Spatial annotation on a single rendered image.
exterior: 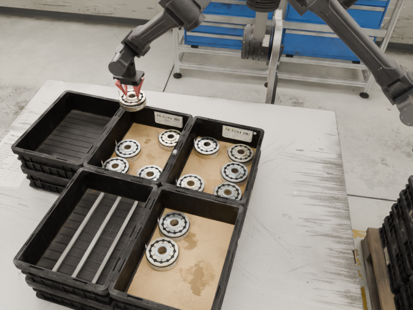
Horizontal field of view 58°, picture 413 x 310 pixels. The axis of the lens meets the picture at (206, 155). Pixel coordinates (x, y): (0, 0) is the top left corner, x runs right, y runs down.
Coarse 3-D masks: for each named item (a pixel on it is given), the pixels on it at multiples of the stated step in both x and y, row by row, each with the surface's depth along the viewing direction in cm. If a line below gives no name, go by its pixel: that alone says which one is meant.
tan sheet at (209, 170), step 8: (224, 144) 159; (232, 144) 159; (192, 152) 155; (224, 152) 156; (192, 160) 152; (200, 160) 152; (208, 160) 152; (216, 160) 152; (224, 160) 152; (184, 168) 149; (192, 168) 149; (200, 168) 149; (208, 168) 149; (216, 168) 149; (248, 168) 149; (200, 176) 146; (208, 176) 146; (216, 176) 146; (208, 184) 143; (216, 184) 143; (208, 192) 140
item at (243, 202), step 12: (192, 120) 154; (204, 120) 155; (216, 120) 154; (264, 132) 150; (180, 144) 144; (168, 168) 135; (252, 168) 136; (192, 192) 127; (204, 192) 127; (240, 204) 124
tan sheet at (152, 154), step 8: (136, 128) 165; (144, 128) 165; (152, 128) 165; (128, 136) 161; (136, 136) 161; (144, 136) 161; (152, 136) 162; (144, 144) 158; (152, 144) 158; (144, 152) 154; (152, 152) 155; (160, 152) 155; (168, 152) 155; (136, 160) 151; (144, 160) 151; (152, 160) 151; (160, 160) 151; (160, 168) 148
